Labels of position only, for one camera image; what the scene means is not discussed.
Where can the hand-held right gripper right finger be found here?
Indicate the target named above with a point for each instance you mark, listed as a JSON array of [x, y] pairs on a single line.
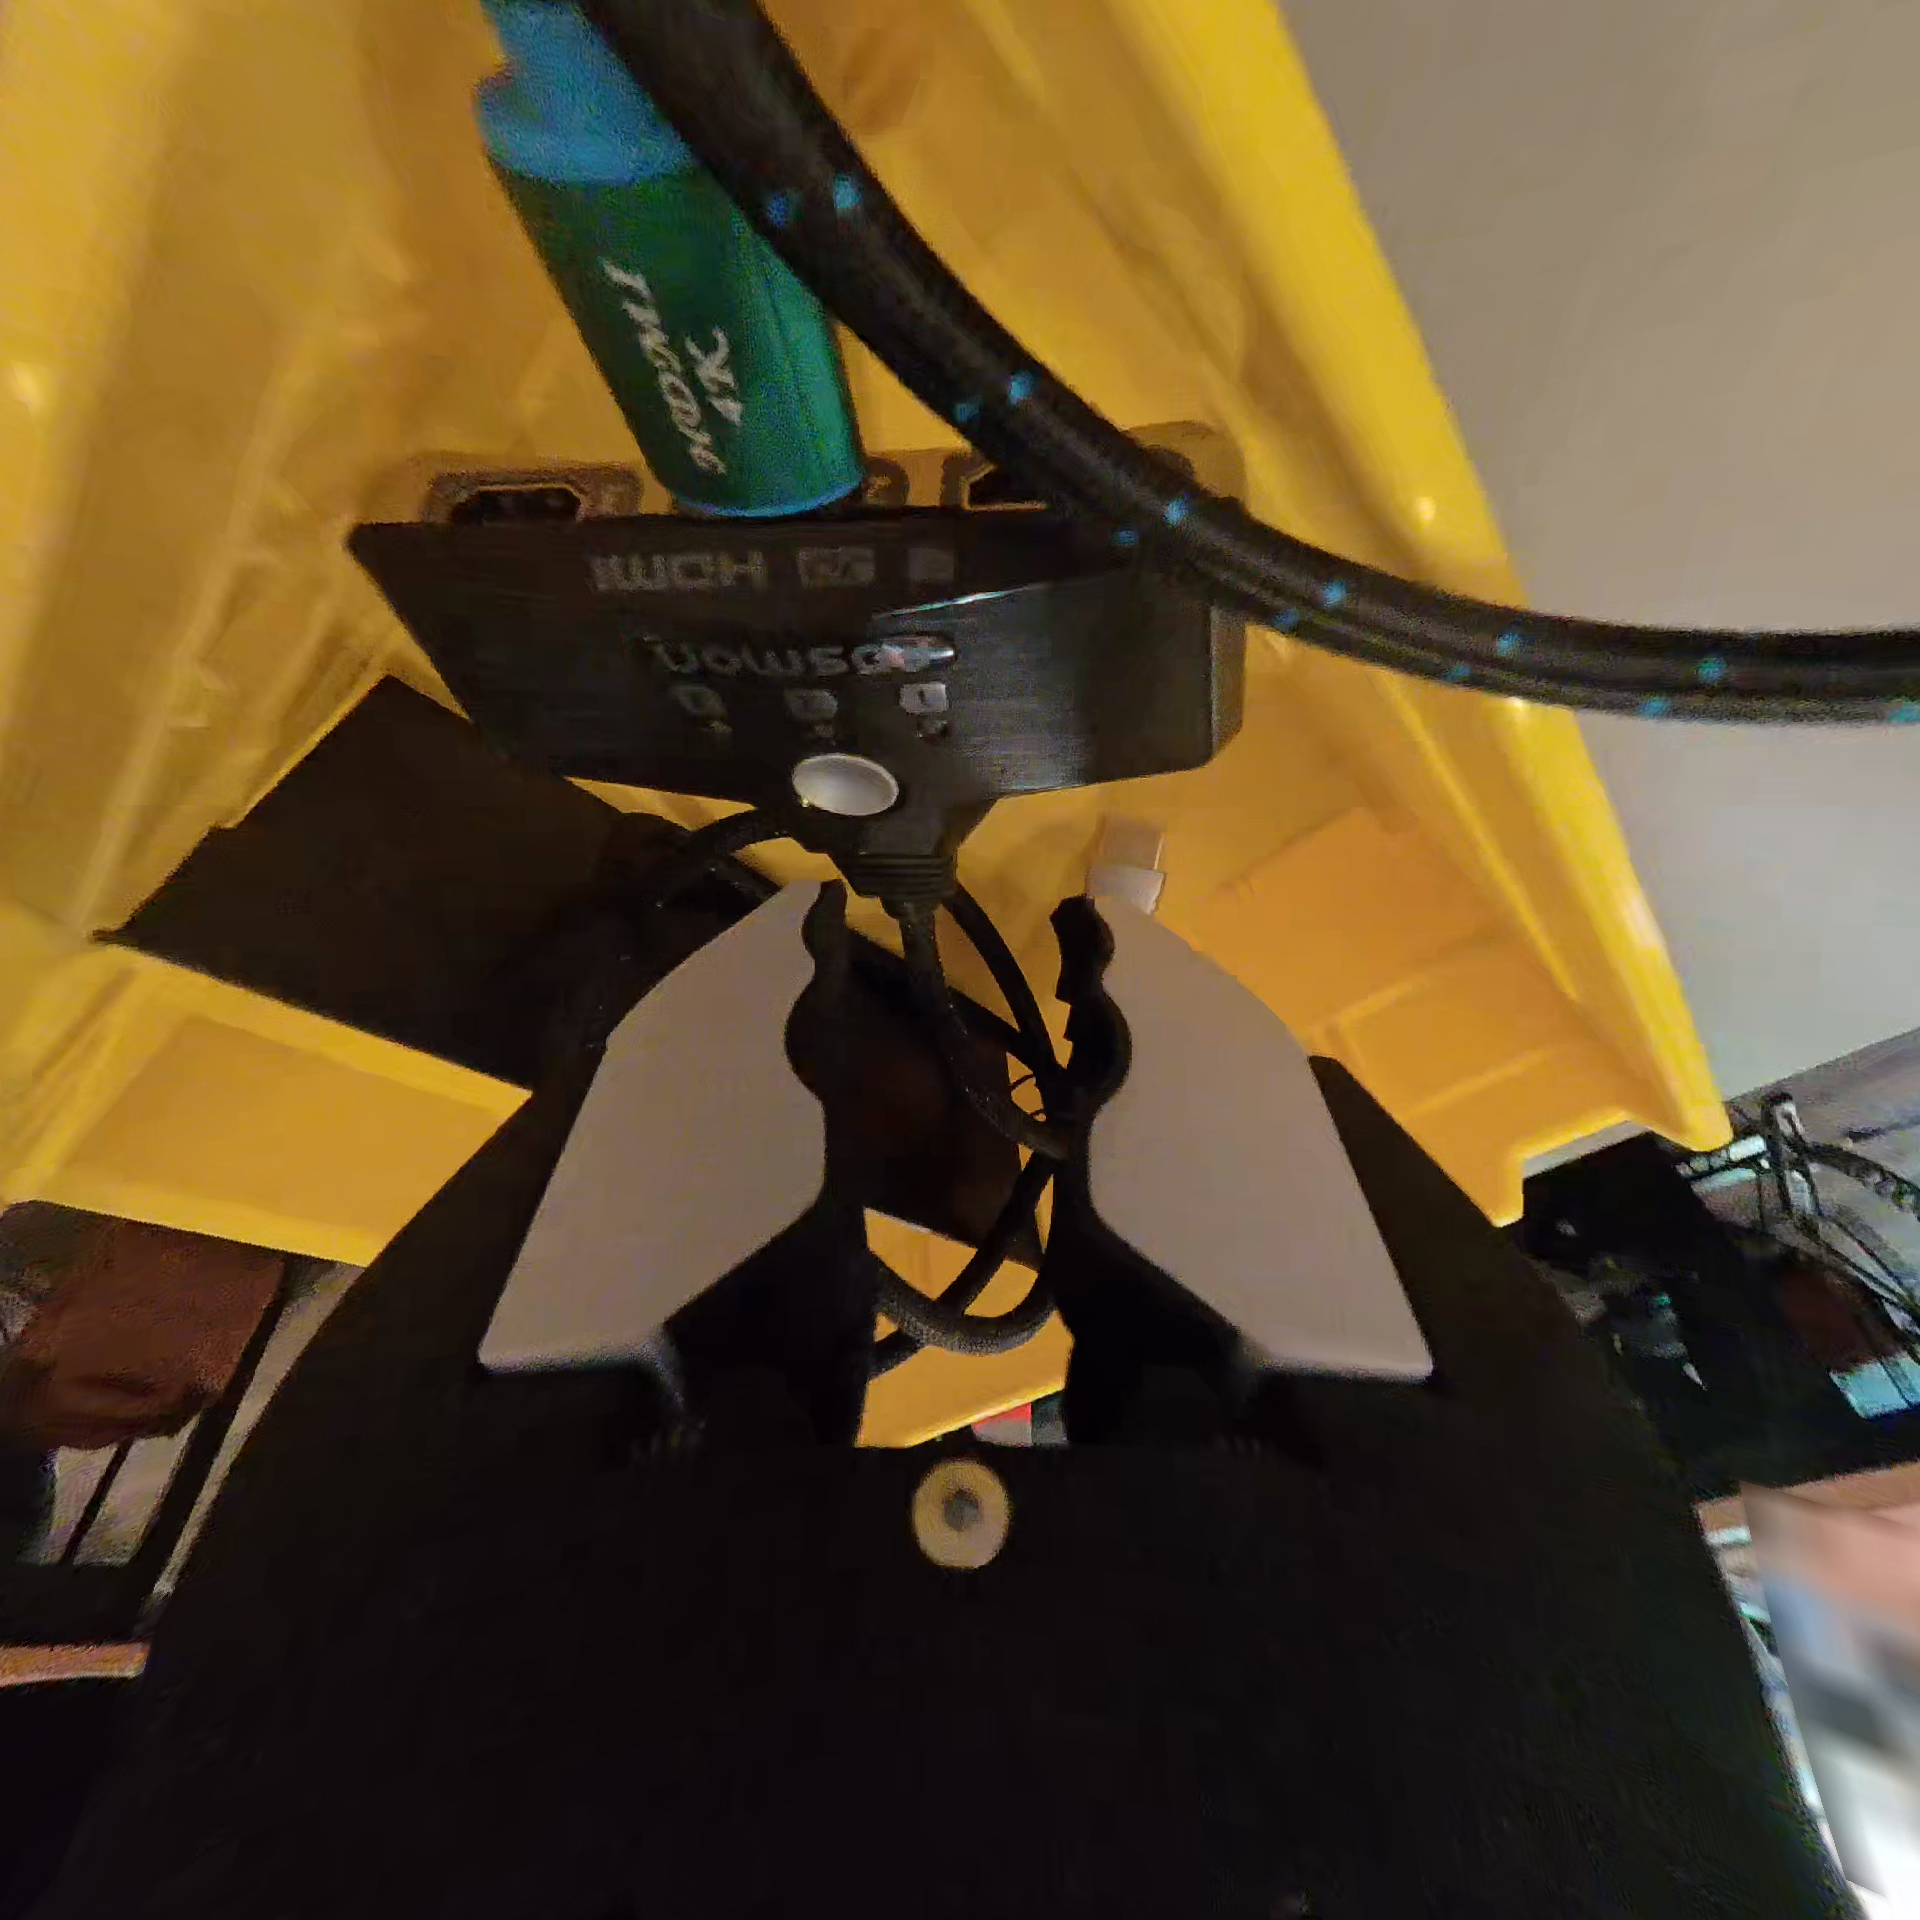
[[1245, 1185]]

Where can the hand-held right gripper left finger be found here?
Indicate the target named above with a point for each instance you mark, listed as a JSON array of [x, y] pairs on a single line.
[[676, 1170]]

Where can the black video switch box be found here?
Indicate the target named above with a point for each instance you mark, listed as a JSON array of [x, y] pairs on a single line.
[[599, 660]]

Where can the yellow plastic bin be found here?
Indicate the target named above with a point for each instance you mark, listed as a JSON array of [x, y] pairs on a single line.
[[225, 374]]

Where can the dark cluttered shelf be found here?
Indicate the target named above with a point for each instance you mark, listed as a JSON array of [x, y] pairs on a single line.
[[1681, 1276]]

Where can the brown cushion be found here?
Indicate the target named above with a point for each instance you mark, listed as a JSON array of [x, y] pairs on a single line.
[[137, 1320]]

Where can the black metal rack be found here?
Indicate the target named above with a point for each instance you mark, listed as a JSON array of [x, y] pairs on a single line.
[[121, 1516]]

